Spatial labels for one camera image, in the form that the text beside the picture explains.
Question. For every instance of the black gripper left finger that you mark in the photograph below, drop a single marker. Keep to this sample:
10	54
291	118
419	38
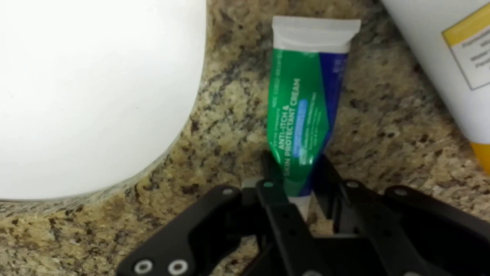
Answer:
197	239

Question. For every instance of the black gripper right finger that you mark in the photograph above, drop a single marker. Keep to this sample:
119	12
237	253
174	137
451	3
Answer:
406	232

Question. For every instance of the green cream tube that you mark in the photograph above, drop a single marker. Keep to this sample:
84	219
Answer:
308	63

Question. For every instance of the white oval sink basin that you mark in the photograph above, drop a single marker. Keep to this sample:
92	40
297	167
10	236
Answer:
93	91

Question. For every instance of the white bottle with yellow label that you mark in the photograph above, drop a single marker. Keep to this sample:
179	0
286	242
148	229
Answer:
450	40

